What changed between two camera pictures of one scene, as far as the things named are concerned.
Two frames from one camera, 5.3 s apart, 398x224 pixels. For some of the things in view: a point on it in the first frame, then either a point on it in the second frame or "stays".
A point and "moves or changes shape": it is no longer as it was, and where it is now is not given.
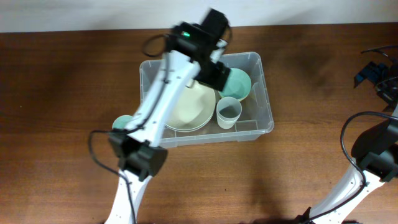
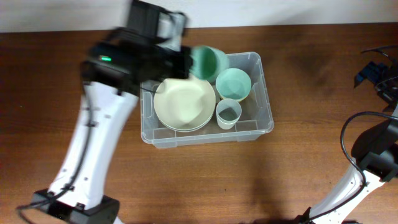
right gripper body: (388, 88) stays
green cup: (121, 121) moves or changes shape
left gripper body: (212, 75) -> (168, 65)
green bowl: (237, 84) stays
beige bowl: (186, 120) stays
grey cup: (229, 110) stays
